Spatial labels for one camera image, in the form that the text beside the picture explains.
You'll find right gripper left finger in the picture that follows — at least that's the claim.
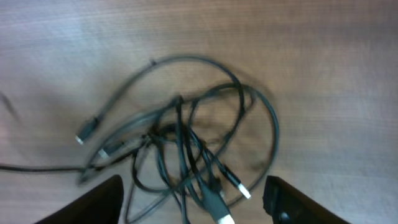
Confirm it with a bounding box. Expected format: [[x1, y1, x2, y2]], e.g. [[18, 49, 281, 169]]
[[37, 175, 124, 224]]

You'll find black cable bundle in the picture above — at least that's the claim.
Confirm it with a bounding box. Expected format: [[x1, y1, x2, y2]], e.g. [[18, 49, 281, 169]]
[[74, 54, 280, 224]]

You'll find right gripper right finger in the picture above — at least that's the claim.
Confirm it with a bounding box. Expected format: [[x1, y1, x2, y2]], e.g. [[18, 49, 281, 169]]
[[262, 175, 348, 224]]

